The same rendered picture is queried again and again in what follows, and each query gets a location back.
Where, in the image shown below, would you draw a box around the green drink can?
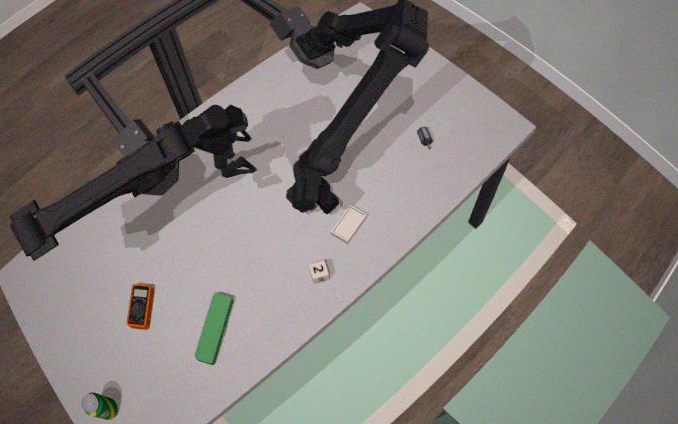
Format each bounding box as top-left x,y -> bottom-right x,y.
81,393 -> 118,420

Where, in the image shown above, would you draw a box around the cream rectangular tray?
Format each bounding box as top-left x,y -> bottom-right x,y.
331,205 -> 367,244

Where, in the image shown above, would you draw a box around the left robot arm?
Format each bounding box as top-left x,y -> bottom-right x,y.
292,0 -> 429,214

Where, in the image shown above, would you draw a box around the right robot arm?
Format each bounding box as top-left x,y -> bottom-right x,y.
10,105 -> 248,261

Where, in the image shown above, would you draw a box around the green long rectangular box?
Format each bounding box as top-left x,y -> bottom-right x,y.
195,293 -> 233,365

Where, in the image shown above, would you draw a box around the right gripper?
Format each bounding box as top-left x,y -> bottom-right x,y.
200,130 -> 257,178

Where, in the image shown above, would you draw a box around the orange digital multimeter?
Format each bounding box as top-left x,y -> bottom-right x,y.
127,284 -> 154,330

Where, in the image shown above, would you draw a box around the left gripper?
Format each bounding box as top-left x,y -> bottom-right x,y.
286,177 -> 330,213

